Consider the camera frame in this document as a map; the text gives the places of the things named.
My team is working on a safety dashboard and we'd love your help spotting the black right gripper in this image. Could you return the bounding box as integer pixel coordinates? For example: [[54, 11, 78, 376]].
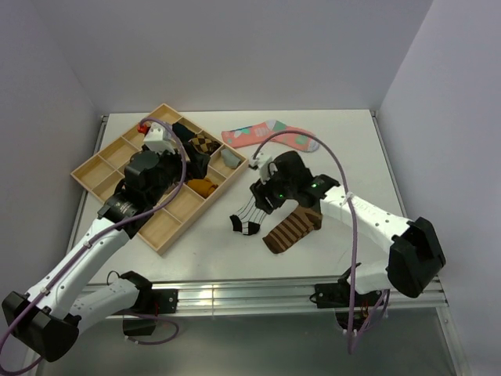
[[250, 163, 297, 214]]

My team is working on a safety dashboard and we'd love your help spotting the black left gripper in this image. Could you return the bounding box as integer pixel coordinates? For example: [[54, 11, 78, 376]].
[[146, 141, 209, 205]]

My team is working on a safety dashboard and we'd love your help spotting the white black striped sock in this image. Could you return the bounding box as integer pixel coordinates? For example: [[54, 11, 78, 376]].
[[229, 195, 268, 236]]

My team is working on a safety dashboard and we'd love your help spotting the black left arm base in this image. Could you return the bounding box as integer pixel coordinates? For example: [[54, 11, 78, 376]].
[[106, 270, 179, 345]]

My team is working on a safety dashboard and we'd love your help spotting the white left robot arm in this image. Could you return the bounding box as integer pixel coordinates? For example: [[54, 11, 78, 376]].
[[2, 143, 210, 362]]

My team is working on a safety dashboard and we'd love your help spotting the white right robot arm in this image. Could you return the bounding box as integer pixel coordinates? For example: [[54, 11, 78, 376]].
[[250, 151, 446, 306]]

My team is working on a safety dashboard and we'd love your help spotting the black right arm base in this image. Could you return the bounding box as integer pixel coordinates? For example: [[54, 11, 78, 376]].
[[309, 269, 383, 331]]

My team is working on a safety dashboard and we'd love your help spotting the mustard rolled sock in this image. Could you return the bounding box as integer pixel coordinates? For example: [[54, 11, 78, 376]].
[[186, 177, 218, 199]]

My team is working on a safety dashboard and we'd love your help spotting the brown striped sock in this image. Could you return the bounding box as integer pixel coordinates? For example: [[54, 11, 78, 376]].
[[262, 206, 323, 255]]

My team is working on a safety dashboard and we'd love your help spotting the dark navy rolled sock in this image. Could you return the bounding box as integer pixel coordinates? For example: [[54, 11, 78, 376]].
[[171, 122, 196, 143]]

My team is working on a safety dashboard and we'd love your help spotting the brown argyle rolled sock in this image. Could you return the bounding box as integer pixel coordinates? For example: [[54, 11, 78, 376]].
[[189, 133, 220, 155]]

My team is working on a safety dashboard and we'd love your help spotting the grey rolled sock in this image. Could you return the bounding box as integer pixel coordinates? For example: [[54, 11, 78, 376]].
[[221, 148, 241, 169]]

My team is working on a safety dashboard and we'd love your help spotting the wooden compartment tray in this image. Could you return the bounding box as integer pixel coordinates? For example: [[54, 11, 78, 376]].
[[71, 103, 248, 255]]

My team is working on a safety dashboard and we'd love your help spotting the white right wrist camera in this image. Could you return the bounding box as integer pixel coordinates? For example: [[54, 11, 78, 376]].
[[249, 152, 278, 183]]

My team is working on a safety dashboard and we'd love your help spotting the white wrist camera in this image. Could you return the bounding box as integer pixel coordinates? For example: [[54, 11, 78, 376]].
[[143, 123, 175, 154], [249, 152, 278, 183]]

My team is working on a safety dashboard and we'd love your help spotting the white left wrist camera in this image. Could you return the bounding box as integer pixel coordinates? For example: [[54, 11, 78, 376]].
[[143, 123, 175, 154]]

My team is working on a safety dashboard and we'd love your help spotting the aluminium front rail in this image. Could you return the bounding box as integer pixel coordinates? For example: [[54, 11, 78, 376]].
[[84, 273, 449, 319]]

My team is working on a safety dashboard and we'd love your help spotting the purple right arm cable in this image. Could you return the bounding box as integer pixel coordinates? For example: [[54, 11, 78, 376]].
[[254, 131, 391, 354]]

